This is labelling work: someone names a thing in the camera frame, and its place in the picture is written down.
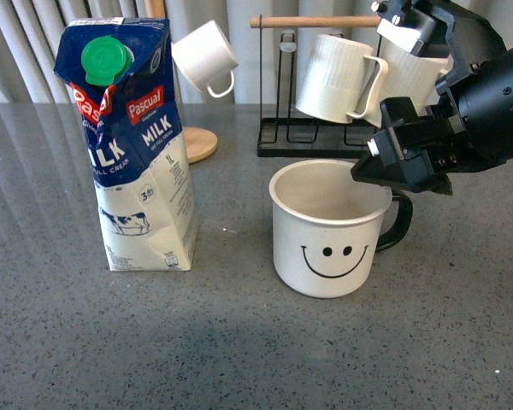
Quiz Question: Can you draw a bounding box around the black wire mug rack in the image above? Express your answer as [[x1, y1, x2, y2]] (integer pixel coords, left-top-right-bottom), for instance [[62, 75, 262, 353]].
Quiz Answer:
[[250, 15, 380, 159]]

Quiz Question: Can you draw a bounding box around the right ribbed cream mug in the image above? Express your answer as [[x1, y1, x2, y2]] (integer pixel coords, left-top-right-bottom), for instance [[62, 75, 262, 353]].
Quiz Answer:
[[363, 38, 448, 127]]

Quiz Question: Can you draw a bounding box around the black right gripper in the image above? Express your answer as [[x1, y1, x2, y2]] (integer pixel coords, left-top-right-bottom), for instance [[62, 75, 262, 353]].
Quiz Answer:
[[351, 96, 475, 197]]

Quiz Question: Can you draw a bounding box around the white pleated curtain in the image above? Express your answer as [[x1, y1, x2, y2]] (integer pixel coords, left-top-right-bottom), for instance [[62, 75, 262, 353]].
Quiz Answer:
[[0, 1, 371, 104]]

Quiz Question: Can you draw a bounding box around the white mug on tree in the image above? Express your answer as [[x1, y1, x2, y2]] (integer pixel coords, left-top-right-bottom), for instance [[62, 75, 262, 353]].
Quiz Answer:
[[172, 20, 239, 98]]

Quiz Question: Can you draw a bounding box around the blue white milk carton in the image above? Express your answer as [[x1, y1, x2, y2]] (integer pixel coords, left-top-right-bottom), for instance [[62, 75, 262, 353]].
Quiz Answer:
[[54, 17, 198, 271]]

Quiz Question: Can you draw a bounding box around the left ribbed cream mug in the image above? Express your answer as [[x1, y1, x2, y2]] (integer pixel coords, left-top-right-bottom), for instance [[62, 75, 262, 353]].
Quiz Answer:
[[296, 34, 389, 124]]

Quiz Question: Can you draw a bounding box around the white smiley enamel cup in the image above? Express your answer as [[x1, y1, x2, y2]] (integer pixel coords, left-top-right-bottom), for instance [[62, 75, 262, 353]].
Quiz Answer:
[[268, 160, 413, 298]]

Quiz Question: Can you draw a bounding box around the ribbed cream mug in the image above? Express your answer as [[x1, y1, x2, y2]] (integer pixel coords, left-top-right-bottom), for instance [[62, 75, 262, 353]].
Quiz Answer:
[[363, 38, 448, 127], [296, 34, 389, 124]]

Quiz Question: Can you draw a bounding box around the wooden mug tree stand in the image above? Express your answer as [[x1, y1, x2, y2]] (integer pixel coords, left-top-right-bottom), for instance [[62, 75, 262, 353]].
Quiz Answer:
[[144, 0, 218, 164]]

